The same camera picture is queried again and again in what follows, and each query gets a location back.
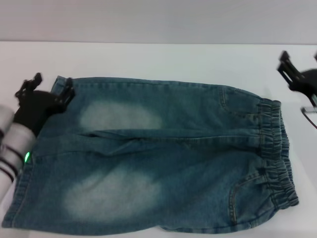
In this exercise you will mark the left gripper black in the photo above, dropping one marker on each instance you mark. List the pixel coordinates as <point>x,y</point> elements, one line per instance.
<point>32,111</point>

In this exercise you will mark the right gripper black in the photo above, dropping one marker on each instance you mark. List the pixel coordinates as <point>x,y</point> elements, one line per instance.
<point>307,83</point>

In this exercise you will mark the blue denim shorts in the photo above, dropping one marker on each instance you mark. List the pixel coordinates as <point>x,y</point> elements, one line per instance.
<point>173,161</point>

